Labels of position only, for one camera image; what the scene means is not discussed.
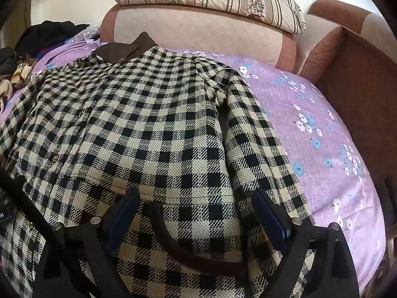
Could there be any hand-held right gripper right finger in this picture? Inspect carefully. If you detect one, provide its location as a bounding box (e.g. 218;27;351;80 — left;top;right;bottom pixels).
253;189;360;298

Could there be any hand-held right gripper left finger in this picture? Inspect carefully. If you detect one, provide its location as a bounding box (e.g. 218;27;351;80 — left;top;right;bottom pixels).
34;189;141;298

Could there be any black and cream checked coat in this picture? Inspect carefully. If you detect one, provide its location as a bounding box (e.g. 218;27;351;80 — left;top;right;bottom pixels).
0;33;317;298

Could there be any black clothes pile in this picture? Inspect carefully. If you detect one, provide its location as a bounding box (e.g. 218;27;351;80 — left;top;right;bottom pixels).
14;20;90;59

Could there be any purple floral bedsheet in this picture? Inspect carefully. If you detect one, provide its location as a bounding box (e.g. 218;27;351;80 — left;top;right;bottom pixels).
0;25;388;292

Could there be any beige fleece cloth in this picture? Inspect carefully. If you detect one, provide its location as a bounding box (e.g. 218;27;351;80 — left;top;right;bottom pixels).
0;79;15;113

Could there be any brown and white patterned cloth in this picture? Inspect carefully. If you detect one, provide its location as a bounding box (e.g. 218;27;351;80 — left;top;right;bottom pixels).
11;56;34;90

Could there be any dark grey garment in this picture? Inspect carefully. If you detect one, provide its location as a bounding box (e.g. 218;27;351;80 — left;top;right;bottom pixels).
0;46;18;76

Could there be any blue cloth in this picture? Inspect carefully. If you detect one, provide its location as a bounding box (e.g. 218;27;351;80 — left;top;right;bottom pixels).
35;48;57;60

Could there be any pink brown sofa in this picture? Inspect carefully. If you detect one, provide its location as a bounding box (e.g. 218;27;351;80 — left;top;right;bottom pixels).
298;0;397;212

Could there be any wooden cabinet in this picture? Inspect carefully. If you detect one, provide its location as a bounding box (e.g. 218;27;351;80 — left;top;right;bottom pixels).
3;0;32;48

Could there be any pink quilted sofa backrest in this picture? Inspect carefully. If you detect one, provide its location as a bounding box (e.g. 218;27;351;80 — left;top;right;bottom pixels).
101;3;298;73

